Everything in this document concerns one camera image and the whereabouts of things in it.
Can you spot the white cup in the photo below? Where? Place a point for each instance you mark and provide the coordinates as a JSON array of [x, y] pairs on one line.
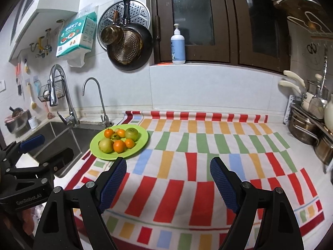
[[33, 123]]

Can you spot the small tan fruit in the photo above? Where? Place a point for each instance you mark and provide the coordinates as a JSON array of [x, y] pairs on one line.
[[117, 129], [122, 133]]

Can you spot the small orange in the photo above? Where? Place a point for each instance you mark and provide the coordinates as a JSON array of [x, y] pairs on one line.
[[129, 143], [109, 133]]

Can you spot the metal spatula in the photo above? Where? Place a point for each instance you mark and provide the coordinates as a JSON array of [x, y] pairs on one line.
[[318, 104]]

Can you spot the dark brown window frame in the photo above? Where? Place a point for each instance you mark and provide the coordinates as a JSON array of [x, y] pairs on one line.
[[231, 31]]

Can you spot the metal pot with red cloth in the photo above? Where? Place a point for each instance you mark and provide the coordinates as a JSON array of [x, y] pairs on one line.
[[17, 122]]

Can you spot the black frying pan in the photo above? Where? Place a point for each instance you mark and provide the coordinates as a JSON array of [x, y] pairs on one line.
[[145, 44]]

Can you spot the white kettle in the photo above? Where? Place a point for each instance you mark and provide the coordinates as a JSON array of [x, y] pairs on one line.
[[329, 117]]

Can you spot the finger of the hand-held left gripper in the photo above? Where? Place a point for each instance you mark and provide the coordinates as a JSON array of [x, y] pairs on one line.
[[63, 158], [32, 142]]

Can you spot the large orange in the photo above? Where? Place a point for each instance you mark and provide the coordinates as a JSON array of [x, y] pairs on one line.
[[119, 146]]

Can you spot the striped colourful cloth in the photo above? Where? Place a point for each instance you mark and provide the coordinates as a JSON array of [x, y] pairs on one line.
[[208, 145]]

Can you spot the green white tissue pack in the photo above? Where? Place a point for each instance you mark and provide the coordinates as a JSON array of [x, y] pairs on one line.
[[75, 39]]

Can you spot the chrome gooseneck faucet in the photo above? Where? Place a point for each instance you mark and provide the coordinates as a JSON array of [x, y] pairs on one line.
[[102, 101]]

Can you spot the yellow pear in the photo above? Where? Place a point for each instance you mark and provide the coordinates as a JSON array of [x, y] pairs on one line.
[[106, 145]]

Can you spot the black scissors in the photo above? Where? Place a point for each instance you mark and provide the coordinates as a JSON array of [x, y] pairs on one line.
[[311, 49]]

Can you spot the chrome pull-down faucet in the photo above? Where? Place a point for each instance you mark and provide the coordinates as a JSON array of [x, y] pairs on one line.
[[71, 109]]

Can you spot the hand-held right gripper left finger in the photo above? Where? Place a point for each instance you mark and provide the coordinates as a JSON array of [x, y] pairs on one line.
[[114, 185]]

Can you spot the perforated metal steamer plate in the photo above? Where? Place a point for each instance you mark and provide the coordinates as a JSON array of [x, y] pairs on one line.
[[140, 13]]

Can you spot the black hanging brush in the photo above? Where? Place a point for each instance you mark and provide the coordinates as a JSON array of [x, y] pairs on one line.
[[19, 89]]

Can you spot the stainless steel pot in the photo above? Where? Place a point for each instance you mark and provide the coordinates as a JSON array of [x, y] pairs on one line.
[[301, 127], [325, 151]]

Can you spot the metal wall tap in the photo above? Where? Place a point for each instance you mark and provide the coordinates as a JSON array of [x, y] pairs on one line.
[[47, 47]]

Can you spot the red hanging brush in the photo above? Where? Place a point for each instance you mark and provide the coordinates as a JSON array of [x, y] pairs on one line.
[[17, 74]]

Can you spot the white light switch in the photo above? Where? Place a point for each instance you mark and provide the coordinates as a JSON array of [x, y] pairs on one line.
[[2, 86]]

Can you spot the stainless steel sink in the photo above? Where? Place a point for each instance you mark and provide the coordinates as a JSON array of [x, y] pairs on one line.
[[78, 138]]

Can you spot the green apple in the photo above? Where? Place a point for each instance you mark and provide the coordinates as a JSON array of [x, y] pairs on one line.
[[131, 134]]

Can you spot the green tomato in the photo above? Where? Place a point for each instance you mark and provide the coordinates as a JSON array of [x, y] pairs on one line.
[[115, 136]]

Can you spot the person's left hand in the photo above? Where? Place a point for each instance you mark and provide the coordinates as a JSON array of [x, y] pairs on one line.
[[28, 220]]

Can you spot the green plate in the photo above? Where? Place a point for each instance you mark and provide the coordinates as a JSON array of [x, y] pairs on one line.
[[140, 142]]

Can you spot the white pump bottle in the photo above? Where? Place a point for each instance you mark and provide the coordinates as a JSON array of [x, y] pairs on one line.
[[178, 49]]

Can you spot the gold perforated strainer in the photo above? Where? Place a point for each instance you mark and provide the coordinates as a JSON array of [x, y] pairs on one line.
[[128, 47]]

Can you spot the small brass pot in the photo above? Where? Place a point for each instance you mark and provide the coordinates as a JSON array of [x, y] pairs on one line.
[[111, 35]]

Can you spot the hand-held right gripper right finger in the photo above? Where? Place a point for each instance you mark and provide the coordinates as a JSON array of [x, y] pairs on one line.
[[223, 185]]

